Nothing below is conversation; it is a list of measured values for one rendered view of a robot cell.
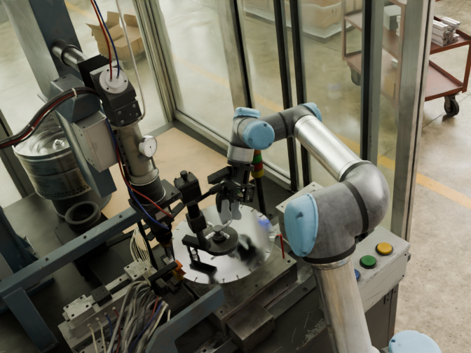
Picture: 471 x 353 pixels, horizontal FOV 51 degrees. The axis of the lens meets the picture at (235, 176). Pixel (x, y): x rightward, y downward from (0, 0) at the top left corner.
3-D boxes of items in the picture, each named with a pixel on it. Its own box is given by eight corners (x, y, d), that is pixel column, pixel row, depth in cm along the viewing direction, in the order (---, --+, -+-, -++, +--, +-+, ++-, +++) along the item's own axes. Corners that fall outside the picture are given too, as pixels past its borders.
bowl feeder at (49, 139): (101, 170, 224) (73, 101, 202) (134, 201, 204) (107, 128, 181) (37, 204, 211) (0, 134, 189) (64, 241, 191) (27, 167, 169)
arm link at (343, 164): (418, 183, 98) (308, 90, 137) (368, 200, 96) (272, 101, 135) (414, 225, 105) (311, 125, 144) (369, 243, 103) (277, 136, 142)
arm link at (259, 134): (284, 114, 129) (270, 109, 139) (244, 127, 127) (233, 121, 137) (291, 143, 132) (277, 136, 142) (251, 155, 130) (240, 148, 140)
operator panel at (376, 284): (378, 258, 163) (380, 225, 153) (407, 276, 155) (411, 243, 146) (318, 307, 151) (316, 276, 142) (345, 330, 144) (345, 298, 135)
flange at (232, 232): (245, 241, 149) (244, 235, 148) (214, 260, 145) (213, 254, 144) (225, 222, 157) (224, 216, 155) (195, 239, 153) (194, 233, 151)
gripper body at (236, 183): (231, 205, 142) (238, 164, 139) (215, 196, 149) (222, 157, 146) (253, 204, 146) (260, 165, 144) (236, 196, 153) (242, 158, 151)
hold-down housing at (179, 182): (203, 219, 141) (188, 163, 129) (210, 229, 138) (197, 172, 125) (185, 228, 140) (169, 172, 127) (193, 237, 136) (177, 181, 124)
